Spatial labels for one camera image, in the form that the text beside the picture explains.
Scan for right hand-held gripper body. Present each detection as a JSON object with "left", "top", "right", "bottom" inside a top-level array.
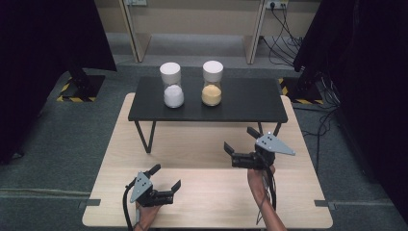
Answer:
[{"left": 231, "top": 131, "right": 296, "bottom": 171}]

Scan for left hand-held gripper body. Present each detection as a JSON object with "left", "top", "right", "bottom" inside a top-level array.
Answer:
[{"left": 129, "top": 171, "right": 175, "bottom": 208}]

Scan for black metal shelf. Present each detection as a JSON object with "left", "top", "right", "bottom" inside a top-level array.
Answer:
[{"left": 127, "top": 76, "right": 289, "bottom": 155}]

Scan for jar of yellow powder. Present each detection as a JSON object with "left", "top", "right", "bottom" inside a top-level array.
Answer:
[{"left": 201, "top": 60, "right": 225, "bottom": 108}]

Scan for jar of white powder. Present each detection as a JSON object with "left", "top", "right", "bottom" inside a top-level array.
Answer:
[{"left": 159, "top": 62, "right": 186, "bottom": 110}]

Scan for person's left hand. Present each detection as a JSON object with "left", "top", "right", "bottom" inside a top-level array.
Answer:
[{"left": 134, "top": 203, "right": 162, "bottom": 229}]

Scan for person's right hand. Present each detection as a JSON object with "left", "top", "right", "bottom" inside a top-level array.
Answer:
[{"left": 246, "top": 165, "right": 276, "bottom": 202}]

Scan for grey floor tape piece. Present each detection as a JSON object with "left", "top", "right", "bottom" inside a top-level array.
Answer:
[
  {"left": 314, "top": 199, "right": 337, "bottom": 212},
  {"left": 78, "top": 198, "right": 102, "bottom": 210}
]

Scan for black stand base striped tape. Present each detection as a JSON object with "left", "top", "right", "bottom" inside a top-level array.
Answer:
[
  {"left": 277, "top": 76, "right": 324, "bottom": 106},
  {"left": 56, "top": 65, "right": 107, "bottom": 103}
]

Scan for beige desk side panel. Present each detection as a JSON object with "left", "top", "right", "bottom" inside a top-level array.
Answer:
[
  {"left": 242, "top": 0, "right": 269, "bottom": 65},
  {"left": 118, "top": 0, "right": 153, "bottom": 64}
]

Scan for black curtain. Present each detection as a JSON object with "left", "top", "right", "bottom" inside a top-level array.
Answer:
[
  {"left": 293, "top": 0, "right": 408, "bottom": 223},
  {"left": 0, "top": 0, "right": 118, "bottom": 166}
]

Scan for left hand-held gripper cable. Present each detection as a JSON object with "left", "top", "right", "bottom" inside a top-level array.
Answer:
[{"left": 122, "top": 177, "right": 140, "bottom": 231}]

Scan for hand-held gripper cable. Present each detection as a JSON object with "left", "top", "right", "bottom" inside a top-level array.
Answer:
[
  {"left": 122, "top": 177, "right": 140, "bottom": 231},
  {"left": 255, "top": 167, "right": 278, "bottom": 226}
]

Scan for right hand-held gripper cable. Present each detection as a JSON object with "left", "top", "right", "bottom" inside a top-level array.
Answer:
[{"left": 255, "top": 167, "right": 278, "bottom": 226}]

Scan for black cables on floor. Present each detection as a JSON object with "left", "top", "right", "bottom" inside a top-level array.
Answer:
[{"left": 292, "top": 72, "right": 342, "bottom": 175}]

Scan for black cables by wall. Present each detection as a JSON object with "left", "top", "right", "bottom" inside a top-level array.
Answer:
[{"left": 259, "top": 2, "right": 304, "bottom": 67}]

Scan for white wall socket with plugs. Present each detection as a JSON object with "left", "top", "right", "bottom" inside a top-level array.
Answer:
[{"left": 265, "top": 0, "right": 290, "bottom": 11}]

